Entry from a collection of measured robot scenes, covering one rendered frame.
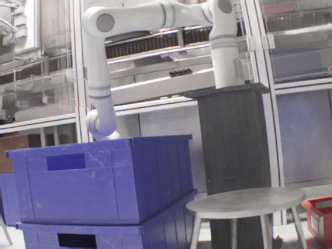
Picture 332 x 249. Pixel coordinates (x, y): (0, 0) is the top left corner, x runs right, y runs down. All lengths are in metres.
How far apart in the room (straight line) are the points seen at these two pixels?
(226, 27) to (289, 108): 0.77
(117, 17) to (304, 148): 1.19
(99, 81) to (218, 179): 0.46
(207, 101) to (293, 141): 0.82
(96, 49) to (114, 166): 0.39
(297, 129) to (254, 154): 0.79
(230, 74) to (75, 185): 0.59
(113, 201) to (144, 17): 0.53
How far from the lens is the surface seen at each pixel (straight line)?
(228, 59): 1.19
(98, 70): 1.10
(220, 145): 1.13
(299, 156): 1.87
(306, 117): 1.87
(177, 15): 1.15
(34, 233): 1.06
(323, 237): 1.23
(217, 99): 1.13
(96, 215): 0.93
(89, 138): 1.75
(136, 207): 0.88
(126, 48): 1.97
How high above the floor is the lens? 0.41
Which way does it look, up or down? 3 degrees up
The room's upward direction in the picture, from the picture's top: 6 degrees counter-clockwise
